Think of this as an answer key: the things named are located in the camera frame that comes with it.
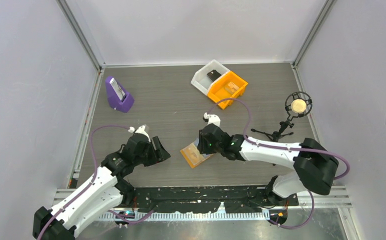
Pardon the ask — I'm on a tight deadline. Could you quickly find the orange card holder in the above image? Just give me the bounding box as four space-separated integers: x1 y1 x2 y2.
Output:
180 138 214 169

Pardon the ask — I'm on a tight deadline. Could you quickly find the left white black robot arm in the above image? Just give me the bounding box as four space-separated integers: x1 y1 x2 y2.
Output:
32 133 171 240

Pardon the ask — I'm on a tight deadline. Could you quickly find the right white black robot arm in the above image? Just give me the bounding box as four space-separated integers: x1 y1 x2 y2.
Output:
197 123 339 205

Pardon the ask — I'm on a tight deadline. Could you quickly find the clear card in orange bin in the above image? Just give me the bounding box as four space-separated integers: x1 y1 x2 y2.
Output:
224 81 239 95

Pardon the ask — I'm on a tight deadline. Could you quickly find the white card in purple stand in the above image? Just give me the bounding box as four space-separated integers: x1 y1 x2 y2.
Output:
109 78 125 102

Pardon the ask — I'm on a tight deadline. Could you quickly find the black card in white bin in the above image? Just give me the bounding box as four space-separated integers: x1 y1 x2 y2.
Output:
207 69 222 82

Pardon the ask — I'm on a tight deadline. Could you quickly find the purple stand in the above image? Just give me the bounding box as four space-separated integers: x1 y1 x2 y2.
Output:
105 76 134 113

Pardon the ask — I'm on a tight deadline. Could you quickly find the orange plastic bin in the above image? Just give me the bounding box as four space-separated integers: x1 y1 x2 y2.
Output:
206 71 248 110

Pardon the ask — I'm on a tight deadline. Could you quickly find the white plastic bin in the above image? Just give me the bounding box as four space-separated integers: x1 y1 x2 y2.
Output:
190 59 230 96

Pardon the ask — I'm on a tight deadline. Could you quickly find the black microphone tripod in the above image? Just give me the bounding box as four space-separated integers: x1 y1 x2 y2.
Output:
250 114 296 167

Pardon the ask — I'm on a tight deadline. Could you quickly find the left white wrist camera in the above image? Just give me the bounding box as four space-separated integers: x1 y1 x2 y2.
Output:
128 124 151 143

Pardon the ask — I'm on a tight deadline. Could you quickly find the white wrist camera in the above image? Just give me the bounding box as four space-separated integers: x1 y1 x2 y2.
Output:
128 124 151 143
203 112 221 127

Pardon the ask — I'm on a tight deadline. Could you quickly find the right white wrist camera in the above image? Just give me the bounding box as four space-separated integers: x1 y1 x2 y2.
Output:
203 112 221 127

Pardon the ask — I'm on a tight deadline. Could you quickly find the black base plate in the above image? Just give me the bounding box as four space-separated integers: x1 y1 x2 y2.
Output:
118 185 299 214

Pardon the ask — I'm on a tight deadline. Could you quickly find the microphone with shock mount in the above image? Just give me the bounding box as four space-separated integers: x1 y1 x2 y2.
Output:
285 91 313 119

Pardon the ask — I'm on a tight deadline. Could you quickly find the aluminium frame rail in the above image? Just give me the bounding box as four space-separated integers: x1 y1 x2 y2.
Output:
50 188 352 222

